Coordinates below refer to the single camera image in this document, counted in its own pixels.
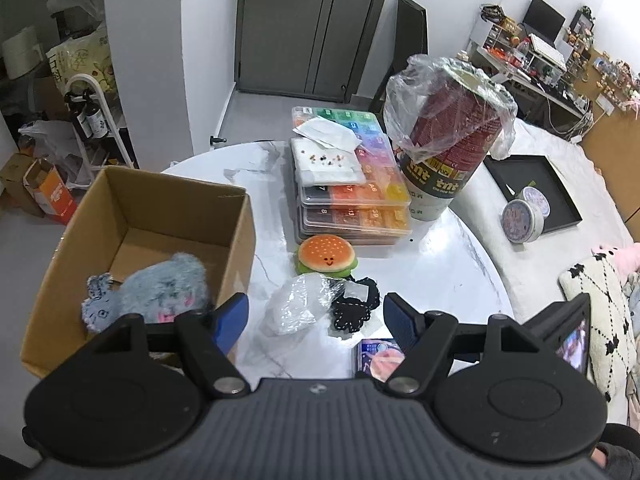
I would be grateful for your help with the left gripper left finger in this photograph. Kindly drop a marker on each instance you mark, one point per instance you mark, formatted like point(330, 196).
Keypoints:
point(204, 340)

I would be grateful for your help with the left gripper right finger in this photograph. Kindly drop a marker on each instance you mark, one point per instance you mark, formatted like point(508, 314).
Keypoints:
point(425, 340)

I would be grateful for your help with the purple tissue pack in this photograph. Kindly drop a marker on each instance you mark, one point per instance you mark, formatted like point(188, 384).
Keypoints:
point(378, 357)

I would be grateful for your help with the clear plastic bag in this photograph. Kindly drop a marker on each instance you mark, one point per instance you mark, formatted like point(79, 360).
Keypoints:
point(300, 303)
point(406, 92)

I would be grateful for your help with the black white patterned pillow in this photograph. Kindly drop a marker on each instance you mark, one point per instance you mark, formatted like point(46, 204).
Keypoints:
point(612, 349)

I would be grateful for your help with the black stitched felt toy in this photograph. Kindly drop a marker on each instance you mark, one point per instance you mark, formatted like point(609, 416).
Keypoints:
point(354, 304)

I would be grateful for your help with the round tin box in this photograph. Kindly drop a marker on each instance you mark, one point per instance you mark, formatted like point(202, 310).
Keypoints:
point(523, 218)

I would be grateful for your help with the burger plush toy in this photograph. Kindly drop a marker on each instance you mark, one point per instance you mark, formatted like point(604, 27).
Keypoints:
point(326, 254)

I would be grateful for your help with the stacked colourful bead boxes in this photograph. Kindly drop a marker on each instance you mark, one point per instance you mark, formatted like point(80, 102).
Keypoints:
point(373, 213)

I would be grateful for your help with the brown cardboard box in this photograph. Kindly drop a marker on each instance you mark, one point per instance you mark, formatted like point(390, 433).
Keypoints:
point(128, 220)

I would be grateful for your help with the black square tray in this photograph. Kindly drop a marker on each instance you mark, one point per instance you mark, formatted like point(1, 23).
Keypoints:
point(518, 171)

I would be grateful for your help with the white metal rack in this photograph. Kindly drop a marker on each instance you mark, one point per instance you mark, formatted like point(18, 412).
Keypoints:
point(99, 125)

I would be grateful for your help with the white bead pegboard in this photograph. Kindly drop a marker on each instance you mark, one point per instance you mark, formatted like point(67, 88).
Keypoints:
point(317, 166)

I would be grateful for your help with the orange cardboard box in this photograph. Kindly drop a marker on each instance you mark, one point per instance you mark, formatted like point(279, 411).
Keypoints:
point(45, 185)

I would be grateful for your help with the white folded paper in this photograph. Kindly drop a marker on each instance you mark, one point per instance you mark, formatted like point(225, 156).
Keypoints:
point(329, 134)

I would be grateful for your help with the clear plastic bag over cup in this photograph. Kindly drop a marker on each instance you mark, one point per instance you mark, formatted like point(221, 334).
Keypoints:
point(406, 92)

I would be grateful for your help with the cluttered white desk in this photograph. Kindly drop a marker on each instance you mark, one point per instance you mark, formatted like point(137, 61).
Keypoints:
point(535, 85)

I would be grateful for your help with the yellow printed snack bag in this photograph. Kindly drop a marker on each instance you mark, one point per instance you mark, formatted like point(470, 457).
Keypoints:
point(89, 55)

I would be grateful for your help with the black computer monitor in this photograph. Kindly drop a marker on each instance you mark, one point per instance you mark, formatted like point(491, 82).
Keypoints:
point(543, 20)

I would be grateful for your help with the grey entrance door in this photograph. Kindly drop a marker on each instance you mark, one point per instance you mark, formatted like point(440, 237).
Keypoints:
point(313, 49)

